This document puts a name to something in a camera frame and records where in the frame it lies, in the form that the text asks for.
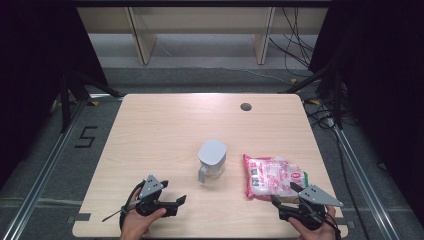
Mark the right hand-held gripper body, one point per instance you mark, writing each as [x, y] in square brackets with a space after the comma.
[316, 198]

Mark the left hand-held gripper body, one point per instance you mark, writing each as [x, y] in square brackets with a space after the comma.
[151, 190]

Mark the pink and white plastic bag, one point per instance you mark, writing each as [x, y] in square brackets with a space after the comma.
[270, 176]

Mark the clear jar with grey lid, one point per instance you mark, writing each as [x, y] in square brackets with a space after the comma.
[212, 155]

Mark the person's right hand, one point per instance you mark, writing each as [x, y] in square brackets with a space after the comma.
[320, 235]

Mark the person's left hand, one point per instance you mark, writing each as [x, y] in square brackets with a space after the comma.
[136, 226]

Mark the grey round table grommet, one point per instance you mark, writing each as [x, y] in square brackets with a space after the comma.
[246, 107]

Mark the black metal stand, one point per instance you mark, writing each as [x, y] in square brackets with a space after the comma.
[338, 100]
[66, 103]

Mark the dark curtain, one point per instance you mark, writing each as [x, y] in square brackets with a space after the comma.
[30, 66]
[383, 83]

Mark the beige wooden shelf unit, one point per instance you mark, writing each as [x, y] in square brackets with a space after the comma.
[146, 46]

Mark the aluminium floor rail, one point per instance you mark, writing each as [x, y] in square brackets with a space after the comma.
[363, 180]
[40, 180]

